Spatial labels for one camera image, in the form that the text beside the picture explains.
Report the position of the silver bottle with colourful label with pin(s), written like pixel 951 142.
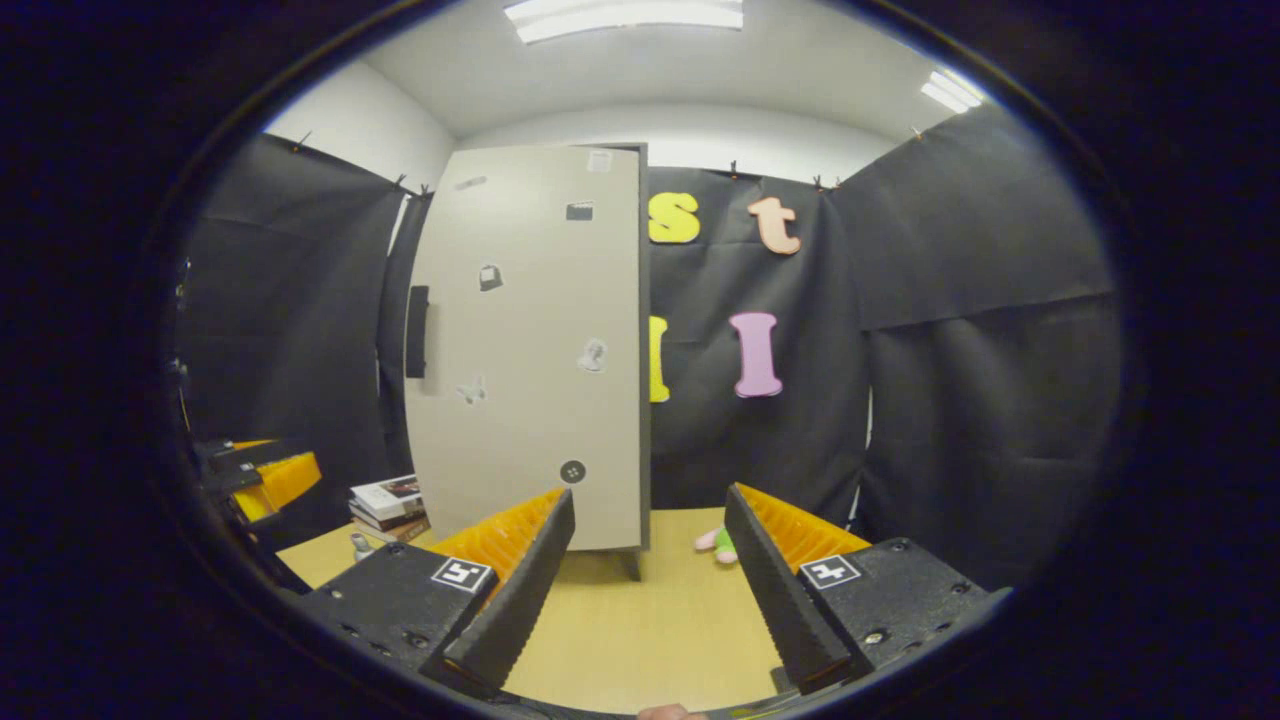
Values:
pixel 361 548

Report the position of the brown cover book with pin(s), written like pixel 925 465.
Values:
pixel 405 532

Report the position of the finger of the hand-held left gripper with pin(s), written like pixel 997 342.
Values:
pixel 290 475

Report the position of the white cover book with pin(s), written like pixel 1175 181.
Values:
pixel 388 495

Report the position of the long ceiling light panel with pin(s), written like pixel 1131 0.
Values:
pixel 625 18

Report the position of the grey cabinet door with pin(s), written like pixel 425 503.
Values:
pixel 520 420

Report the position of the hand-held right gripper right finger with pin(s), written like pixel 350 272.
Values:
pixel 780 590

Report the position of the dark cover book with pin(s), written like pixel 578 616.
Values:
pixel 395 520

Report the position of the black backdrop cloth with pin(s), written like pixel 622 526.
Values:
pixel 950 400

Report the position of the small ceiling light panel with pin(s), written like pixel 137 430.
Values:
pixel 952 90

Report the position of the green and pink plush toy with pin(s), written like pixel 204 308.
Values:
pixel 725 546

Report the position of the grey cabinet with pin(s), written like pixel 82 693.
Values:
pixel 645 300

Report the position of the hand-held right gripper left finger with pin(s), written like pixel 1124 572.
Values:
pixel 520 590

